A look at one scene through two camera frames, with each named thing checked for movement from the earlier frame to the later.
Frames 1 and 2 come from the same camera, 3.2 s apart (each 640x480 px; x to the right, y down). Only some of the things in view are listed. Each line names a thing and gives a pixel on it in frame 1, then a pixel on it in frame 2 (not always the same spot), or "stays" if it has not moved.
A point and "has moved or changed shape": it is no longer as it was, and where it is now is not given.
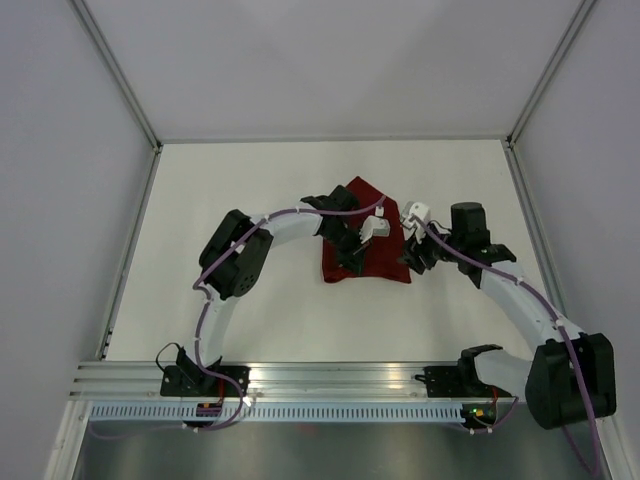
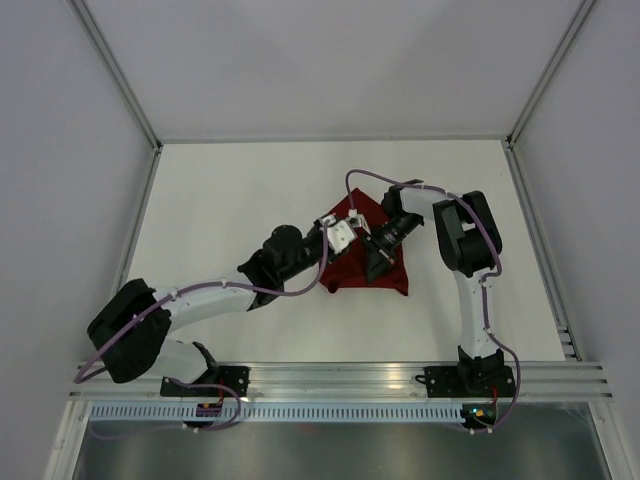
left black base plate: (195, 381) stays
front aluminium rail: (141, 381) stays
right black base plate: (457, 382) stays
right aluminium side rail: (545, 260) stays
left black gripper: (353, 259) to (317, 229)
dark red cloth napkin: (386, 258) has moved or changed shape
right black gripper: (412, 251) to (379, 257)
